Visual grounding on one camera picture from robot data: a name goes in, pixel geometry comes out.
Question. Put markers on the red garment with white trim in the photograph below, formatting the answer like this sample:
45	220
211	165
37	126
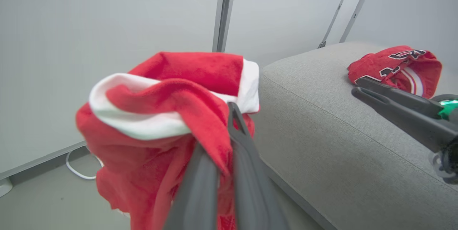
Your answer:
157	101

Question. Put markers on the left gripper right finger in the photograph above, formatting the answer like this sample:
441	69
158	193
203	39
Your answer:
250	187

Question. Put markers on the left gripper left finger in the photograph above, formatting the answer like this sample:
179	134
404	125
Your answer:
196	201

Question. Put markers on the grey fabric sofa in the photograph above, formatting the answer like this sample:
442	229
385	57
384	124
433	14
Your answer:
340	151

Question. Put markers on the red jersey with black numbers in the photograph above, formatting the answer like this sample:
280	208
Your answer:
379	65

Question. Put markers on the large white partition panel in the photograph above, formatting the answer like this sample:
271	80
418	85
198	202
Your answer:
89	44

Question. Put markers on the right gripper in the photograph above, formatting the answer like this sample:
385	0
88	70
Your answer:
451	115

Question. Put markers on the grey partition foot post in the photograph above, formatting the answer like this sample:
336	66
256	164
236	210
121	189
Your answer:
322	44

